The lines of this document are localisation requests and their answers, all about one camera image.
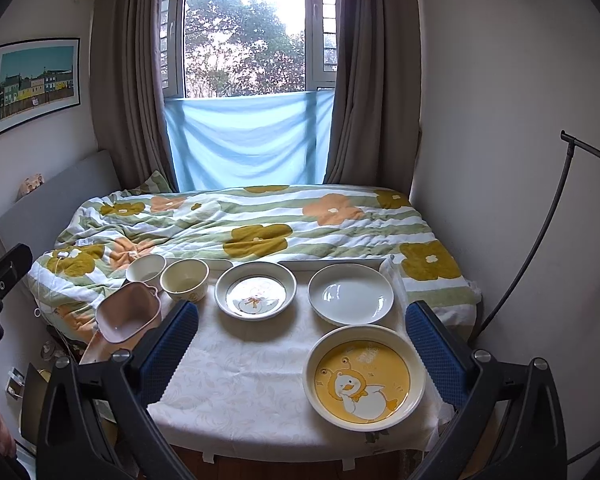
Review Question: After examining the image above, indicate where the yellow duck plate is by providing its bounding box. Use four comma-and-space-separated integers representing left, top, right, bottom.
302, 325, 426, 432

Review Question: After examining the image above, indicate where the pink handled bowl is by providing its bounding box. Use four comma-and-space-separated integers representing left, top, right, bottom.
96, 282, 161, 344

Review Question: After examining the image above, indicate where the white ribbed bowl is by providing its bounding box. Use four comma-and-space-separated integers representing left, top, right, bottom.
125, 255, 166, 292

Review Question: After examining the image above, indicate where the plain white plate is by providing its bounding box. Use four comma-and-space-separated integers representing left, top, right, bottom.
308, 263, 394, 326

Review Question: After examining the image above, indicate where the cream cartoon bowl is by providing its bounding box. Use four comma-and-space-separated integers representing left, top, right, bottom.
160, 258, 210, 304

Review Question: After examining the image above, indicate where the white duck-print plate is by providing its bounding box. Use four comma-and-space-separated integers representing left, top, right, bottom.
214, 261, 297, 322

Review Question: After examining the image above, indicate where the brown cardboard box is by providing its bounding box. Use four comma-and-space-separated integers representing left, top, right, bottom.
20, 364, 50, 445

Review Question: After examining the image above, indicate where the grey headboard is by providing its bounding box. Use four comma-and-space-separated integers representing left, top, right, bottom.
0, 151, 121, 258

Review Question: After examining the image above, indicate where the small plush toy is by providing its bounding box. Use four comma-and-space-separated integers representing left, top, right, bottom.
17, 174, 45, 200

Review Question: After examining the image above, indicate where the green striped pillow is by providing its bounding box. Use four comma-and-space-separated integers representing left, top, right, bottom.
129, 170, 173, 195

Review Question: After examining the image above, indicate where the framed house picture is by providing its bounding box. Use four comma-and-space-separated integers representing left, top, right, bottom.
0, 38, 81, 135

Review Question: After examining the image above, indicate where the black floor lamp stand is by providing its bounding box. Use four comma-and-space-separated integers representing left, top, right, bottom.
469, 130, 600, 344

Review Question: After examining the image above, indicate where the floral striped duvet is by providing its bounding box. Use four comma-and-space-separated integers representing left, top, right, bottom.
26, 185, 480, 341

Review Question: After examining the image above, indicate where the left brown curtain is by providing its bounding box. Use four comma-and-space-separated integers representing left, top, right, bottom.
90, 0, 176, 188

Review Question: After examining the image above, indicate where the brown curtain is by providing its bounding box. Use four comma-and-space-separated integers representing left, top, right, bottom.
90, 0, 176, 188
325, 0, 422, 193

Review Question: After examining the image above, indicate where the right brown curtain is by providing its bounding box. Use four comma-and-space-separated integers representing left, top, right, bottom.
325, 0, 422, 193

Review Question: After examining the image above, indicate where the light blue cloth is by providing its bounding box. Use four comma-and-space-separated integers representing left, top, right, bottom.
164, 90, 334, 192

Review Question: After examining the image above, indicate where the window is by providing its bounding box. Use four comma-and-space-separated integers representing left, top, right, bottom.
159, 0, 338, 99

